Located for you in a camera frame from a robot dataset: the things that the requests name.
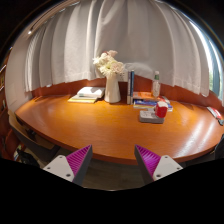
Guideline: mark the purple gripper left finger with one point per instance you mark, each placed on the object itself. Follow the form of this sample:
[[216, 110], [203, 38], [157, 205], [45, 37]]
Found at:
[[72, 167]]

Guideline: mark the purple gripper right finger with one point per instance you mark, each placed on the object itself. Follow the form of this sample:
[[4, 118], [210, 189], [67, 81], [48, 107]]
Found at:
[[154, 167]]

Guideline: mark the red white charger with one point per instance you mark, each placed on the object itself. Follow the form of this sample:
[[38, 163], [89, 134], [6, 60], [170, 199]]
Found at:
[[161, 109]]

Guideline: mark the dark chair under desk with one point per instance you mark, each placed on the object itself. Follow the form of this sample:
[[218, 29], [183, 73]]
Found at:
[[41, 147]]

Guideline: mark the grey power strip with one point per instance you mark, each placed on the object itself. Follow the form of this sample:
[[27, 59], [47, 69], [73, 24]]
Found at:
[[150, 117]]

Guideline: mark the blue flat book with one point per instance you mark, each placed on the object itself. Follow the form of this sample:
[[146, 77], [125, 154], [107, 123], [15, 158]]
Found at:
[[144, 104]]

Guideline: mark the yellow flat book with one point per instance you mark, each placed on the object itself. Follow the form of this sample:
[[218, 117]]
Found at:
[[78, 99]]

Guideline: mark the white upright book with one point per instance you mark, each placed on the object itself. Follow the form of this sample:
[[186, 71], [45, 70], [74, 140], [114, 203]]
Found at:
[[129, 87]]

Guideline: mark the orange flat book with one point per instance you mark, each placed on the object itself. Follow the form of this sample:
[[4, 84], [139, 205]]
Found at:
[[147, 96]]

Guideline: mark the clear plastic water bottle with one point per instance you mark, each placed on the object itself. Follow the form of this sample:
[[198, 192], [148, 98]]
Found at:
[[156, 85]]

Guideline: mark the white ceramic vase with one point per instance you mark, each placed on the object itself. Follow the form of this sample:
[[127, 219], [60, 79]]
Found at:
[[112, 91]]

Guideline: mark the red item at right edge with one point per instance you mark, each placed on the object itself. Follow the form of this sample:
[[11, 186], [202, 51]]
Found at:
[[216, 115]]

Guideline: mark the blue upright book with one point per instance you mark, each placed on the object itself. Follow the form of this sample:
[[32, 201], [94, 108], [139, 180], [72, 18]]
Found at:
[[132, 87]]

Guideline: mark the white flower bouquet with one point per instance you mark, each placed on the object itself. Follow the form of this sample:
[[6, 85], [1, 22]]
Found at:
[[107, 65]]

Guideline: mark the white curtain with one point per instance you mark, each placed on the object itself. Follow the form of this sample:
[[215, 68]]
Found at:
[[148, 36]]

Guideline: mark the white wall socket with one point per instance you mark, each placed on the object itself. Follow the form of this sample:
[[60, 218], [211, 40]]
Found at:
[[123, 77]]

